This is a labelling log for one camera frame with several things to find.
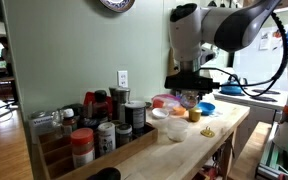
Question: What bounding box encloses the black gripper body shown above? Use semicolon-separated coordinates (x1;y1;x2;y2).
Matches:
164;72;220;94

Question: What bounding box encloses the glass peanut jar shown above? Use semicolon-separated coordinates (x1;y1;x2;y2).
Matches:
180;91;198;109

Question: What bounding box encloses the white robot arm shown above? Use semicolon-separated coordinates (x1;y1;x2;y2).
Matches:
164;0;281;93

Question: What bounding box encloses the blue plastic bowl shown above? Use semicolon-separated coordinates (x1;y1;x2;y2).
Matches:
197;102;215;116

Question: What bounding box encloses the yellow lid small jar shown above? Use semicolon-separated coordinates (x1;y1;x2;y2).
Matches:
189;108;202;122

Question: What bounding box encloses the orange jar lid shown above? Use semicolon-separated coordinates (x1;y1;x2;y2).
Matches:
173;106;186;116

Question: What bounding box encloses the small glass spice jar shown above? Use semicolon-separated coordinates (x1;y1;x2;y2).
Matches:
116;123;132;147

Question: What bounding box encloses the orange lid spice jar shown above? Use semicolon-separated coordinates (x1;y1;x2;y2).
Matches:
70;128;95;168

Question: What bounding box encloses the pink lid plastic container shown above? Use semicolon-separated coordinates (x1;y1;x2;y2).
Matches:
152;94;180;111

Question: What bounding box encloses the blue tea kettle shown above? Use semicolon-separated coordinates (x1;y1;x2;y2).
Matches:
220;74;248;95

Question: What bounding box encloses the small white dish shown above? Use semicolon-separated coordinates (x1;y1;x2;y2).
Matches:
152;108;169;119

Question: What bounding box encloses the gold trivet piece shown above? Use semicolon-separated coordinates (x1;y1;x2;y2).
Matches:
200;127;215;138

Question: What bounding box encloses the dark blue salt canister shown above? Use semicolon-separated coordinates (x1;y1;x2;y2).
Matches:
125;101;146;135

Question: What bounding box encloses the white stove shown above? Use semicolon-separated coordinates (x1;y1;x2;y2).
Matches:
202;67;288;161

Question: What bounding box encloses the steel pepper grinder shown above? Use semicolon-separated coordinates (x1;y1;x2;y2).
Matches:
115;87;130;123

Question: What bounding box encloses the dark bottle black cap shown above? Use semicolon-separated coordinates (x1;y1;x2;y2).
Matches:
93;90;109;123

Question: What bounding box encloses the white spice shaker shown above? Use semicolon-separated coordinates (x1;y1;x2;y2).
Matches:
98;122;116;156

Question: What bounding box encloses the red plastic object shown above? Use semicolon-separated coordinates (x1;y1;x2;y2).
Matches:
83;92;112;116

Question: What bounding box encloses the white cap brown bottle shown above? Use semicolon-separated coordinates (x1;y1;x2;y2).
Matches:
62;108;77;136

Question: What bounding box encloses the wooden spice tray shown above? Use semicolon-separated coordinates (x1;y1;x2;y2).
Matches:
37;123;158;180

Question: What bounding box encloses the white wall outlet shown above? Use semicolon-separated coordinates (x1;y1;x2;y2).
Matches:
117;70;128;87

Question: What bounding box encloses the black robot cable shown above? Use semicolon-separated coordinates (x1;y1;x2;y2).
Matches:
200;0;288;98

